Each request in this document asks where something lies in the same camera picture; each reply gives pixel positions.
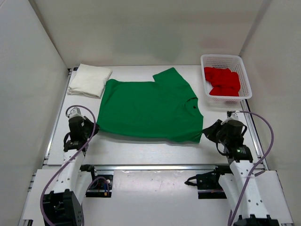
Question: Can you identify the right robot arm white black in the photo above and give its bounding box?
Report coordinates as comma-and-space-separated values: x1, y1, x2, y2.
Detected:
203, 119, 279, 226

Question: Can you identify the green t shirt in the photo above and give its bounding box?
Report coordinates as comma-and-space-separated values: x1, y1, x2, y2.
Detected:
97, 67, 204, 143

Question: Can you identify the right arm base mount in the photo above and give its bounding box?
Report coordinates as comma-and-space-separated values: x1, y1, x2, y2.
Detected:
184, 165, 232, 199

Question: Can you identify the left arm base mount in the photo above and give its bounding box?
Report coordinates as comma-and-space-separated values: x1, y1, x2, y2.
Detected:
80, 164, 113, 198

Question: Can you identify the white plastic basket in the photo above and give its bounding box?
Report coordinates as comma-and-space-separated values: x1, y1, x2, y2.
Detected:
200, 54, 253, 104

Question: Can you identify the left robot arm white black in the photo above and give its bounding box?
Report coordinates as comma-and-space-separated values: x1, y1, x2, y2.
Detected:
40, 116, 99, 226

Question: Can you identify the red t shirt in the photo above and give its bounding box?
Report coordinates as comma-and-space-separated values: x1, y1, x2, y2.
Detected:
204, 67, 241, 97

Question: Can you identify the white t shirt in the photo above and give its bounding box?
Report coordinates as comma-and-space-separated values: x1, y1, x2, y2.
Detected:
67, 64, 112, 98

